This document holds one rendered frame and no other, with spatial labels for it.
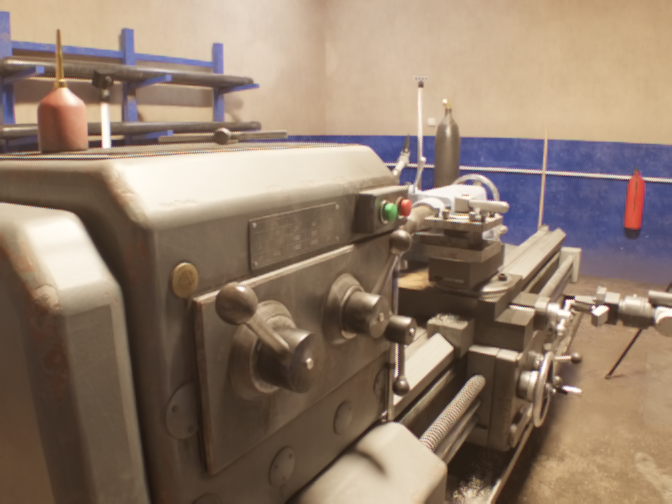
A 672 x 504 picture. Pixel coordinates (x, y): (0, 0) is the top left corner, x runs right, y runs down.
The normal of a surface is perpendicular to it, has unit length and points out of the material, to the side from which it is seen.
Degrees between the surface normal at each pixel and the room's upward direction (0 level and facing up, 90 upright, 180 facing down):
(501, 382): 90
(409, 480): 32
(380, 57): 90
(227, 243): 90
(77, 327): 90
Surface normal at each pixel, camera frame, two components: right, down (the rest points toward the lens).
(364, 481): 0.45, -0.77
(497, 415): -0.53, 0.18
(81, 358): 0.85, 0.11
